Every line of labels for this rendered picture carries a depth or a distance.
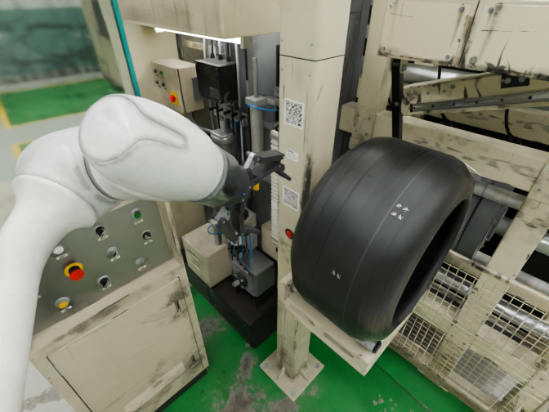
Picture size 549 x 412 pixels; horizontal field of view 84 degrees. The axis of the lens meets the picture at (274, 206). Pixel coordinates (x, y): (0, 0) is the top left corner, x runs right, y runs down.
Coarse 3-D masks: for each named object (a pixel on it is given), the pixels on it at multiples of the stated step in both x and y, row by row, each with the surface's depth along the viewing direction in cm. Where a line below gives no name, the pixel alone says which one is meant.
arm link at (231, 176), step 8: (224, 152) 44; (224, 160) 42; (232, 160) 45; (224, 168) 42; (232, 168) 44; (224, 176) 42; (232, 176) 44; (240, 176) 46; (224, 184) 43; (232, 184) 45; (216, 192) 43; (224, 192) 44; (232, 192) 46; (200, 200) 43; (208, 200) 44; (216, 200) 45; (224, 200) 46
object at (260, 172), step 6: (270, 162) 60; (252, 168) 58; (258, 168) 58; (264, 168) 58; (270, 168) 59; (276, 168) 60; (282, 168) 61; (252, 174) 56; (258, 174) 56; (264, 174) 57; (252, 180) 55; (258, 180) 56; (252, 186) 55
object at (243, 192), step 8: (240, 168) 49; (248, 168) 53; (248, 176) 54; (240, 184) 48; (248, 184) 50; (240, 192) 49; (248, 192) 56; (232, 200) 49; (240, 200) 50; (232, 208) 54
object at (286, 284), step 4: (284, 276) 111; (288, 276) 111; (280, 280) 110; (284, 280) 110; (288, 280) 110; (280, 284) 110; (284, 284) 109; (288, 284) 110; (292, 284) 112; (280, 288) 111; (284, 288) 110; (288, 288) 112; (280, 292) 113; (284, 292) 111; (288, 292) 113; (292, 292) 116; (280, 296) 114; (284, 296) 112; (288, 296) 113; (284, 300) 114
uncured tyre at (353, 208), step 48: (384, 144) 80; (336, 192) 74; (384, 192) 69; (432, 192) 67; (336, 240) 71; (384, 240) 65; (432, 240) 109; (336, 288) 73; (384, 288) 67; (384, 336) 83
